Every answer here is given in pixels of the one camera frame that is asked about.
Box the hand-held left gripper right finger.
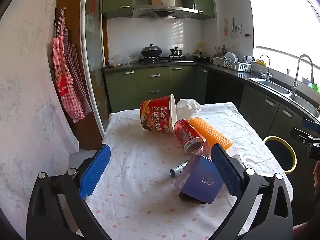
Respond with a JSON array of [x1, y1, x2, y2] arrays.
[[207, 143, 293, 240]]

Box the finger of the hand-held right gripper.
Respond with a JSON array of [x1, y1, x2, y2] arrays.
[[301, 118, 320, 131], [291, 127, 320, 143]]

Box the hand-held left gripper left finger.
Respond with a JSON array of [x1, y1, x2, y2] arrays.
[[26, 144, 112, 240]]

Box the white drink can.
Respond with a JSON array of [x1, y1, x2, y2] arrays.
[[229, 146, 248, 172]]

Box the blue cardboard box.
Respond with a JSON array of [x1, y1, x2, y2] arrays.
[[174, 154, 224, 205]]

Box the yellow rimmed trash bin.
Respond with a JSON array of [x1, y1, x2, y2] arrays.
[[263, 135, 297, 175]]

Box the white blue toothpaste tube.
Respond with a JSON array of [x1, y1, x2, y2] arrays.
[[170, 160, 189, 178]]

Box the red drink can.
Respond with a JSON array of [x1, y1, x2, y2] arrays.
[[174, 119, 204, 155]]

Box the white tissue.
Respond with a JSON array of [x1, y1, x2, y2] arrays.
[[176, 98, 202, 127]]

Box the red instant noodle cup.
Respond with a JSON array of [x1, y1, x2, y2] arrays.
[[139, 94, 178, 133]]

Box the white dotted tablecloth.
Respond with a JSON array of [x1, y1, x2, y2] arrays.
[[85, 102, 294, 240]]

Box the large chrome faucet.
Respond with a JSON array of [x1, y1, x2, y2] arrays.
[[291, 54, 314, 94]]

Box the steel kitchen sink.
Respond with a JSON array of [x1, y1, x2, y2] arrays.
[[250, 77, 320, 118]]

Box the small chrome faucet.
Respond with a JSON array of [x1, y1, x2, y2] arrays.
[[259, 54, 273, 82]]

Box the person's dark red clothing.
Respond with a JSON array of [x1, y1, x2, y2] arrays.
[[292, 221, 320, 240]]

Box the red checked apron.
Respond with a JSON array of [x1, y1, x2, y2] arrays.
[[64, 27, 92, 115]]

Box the white dish rack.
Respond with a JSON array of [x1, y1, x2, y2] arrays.
[[212, 55, 253, 72]]

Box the kitchen window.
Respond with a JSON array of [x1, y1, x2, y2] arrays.
[[246, 0, 320, 80]]

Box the red patterned apron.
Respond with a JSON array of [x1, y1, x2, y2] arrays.
[[52, 11, 85, 123]]

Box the green base cabinets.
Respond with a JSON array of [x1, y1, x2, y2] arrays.
[[104, 64, 320, 155]]

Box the white plates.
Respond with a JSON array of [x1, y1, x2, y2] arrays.
[[224, 52, 242, 62]]

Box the clear plastic bags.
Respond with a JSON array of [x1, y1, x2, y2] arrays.
[[108, 54, 139, 68]]

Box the condiment bottles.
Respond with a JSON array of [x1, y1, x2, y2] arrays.
[[213, 45, 227, 58]]

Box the sliding glass door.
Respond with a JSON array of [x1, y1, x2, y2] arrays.
[[79, 0, 110, 135]]

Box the black gas stove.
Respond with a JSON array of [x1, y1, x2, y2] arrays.
[[139, 55, 187, 64]]

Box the black wok with lid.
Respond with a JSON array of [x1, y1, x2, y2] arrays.
[[140, 44, 163, 58]]

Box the steel range hood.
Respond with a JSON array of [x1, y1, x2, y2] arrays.
[[132, 0, 199, 19]]

